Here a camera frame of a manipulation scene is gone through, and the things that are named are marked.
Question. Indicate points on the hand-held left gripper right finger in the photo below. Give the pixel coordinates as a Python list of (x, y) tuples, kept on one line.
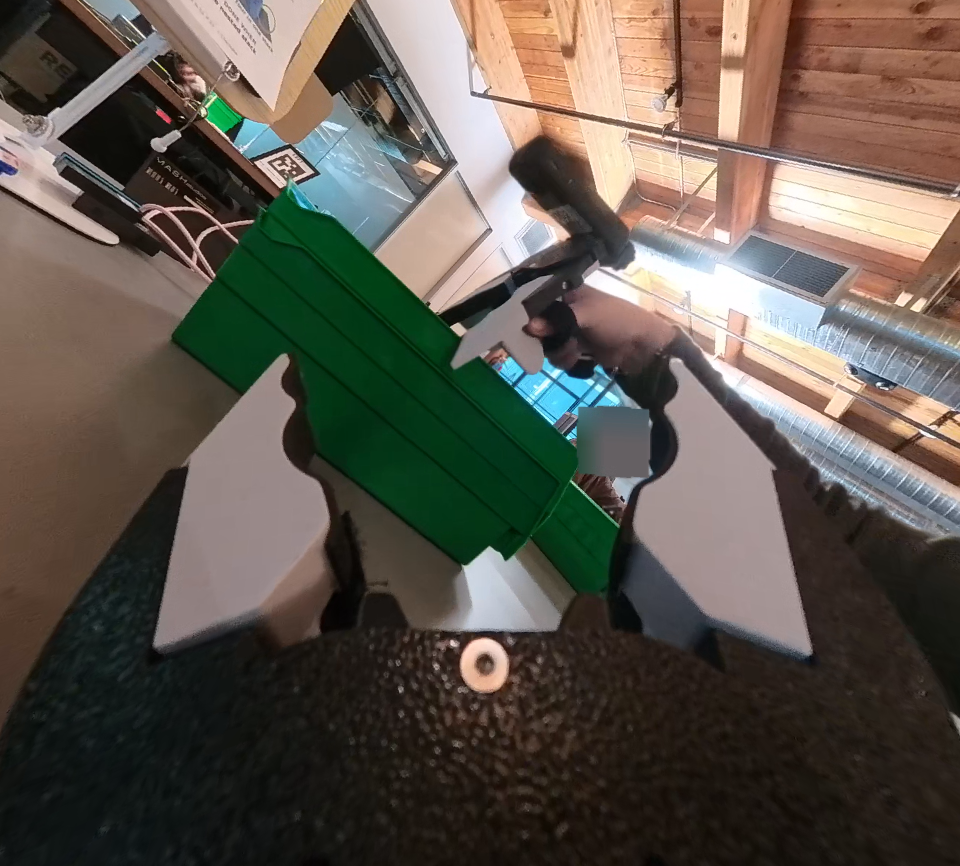
[(712, 543)]

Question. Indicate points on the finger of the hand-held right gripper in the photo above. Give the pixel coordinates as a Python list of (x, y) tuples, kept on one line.
[(495, 335), (487, 296)]

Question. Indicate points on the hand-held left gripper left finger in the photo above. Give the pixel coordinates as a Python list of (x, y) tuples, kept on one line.
[(240, 543)]

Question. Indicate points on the green plastic bin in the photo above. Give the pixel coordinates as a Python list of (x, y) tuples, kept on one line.
[(577, 543), (375, 431), (375, 281), (375, 326)]

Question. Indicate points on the person's right forearm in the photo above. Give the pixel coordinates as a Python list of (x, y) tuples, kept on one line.
[(862, 506)]

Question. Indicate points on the person's right hand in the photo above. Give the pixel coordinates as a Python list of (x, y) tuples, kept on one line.
[(622, 333)]

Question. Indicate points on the outside window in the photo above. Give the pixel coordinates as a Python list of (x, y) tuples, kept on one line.
[(555, 393)]

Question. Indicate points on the ceiling light bulb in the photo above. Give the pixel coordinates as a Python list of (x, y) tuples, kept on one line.
[(658, 102)]

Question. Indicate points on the glass partition window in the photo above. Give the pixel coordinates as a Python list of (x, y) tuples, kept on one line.
[(375, 153)]

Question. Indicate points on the ceiling vent grille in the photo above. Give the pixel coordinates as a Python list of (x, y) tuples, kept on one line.
[(795, 266)]

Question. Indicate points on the black white fiducial tag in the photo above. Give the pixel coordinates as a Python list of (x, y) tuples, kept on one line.
[(286, 166)]

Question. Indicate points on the small green bin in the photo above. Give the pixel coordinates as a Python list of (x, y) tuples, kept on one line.
[(223, 112)]

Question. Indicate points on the black printed box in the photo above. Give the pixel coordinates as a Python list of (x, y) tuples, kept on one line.
[(172, 180)]

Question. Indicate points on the flat black box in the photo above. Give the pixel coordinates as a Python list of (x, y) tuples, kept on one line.
[(112, 221)]

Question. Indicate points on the small blue object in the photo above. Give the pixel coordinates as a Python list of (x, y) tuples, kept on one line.
[(7, 162)]

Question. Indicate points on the wall vent grille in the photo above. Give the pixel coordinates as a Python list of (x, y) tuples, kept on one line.
[(534, 237)]

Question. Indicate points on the white wall panel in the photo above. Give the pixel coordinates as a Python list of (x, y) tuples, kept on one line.
[(442, 236)]

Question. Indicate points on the silver ventilation duct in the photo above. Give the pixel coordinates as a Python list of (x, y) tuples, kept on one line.
[(862, 453), (675, 247)]

